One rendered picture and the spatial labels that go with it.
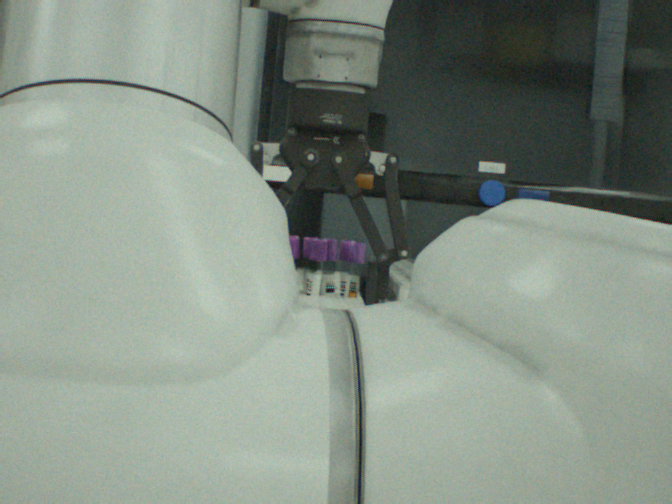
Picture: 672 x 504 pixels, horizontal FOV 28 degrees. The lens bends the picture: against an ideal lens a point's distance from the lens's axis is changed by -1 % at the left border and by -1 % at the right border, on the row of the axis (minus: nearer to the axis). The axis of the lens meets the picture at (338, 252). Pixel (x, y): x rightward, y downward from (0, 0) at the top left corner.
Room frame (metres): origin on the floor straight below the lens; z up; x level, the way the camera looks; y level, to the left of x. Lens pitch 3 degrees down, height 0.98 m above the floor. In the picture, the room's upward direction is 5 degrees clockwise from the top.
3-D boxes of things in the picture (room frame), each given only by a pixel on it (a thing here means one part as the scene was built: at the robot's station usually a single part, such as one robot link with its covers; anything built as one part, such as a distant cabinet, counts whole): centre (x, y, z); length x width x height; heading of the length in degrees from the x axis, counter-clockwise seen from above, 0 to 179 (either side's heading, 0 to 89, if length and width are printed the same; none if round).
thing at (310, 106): (1.24, 0.02, 1.01); 0.08 x 0.07 x 0.09; 92
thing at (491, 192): (1.54, -0.17, 0.98); 0.03 x 0.01 x 0.03; 92
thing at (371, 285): (1.24, -0.03, 0.87); 0.03 x 0.01 x 0.07; 2
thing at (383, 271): (1.24, -0.05, 0.90); 0.03 x 0.01 x 0.05; 92
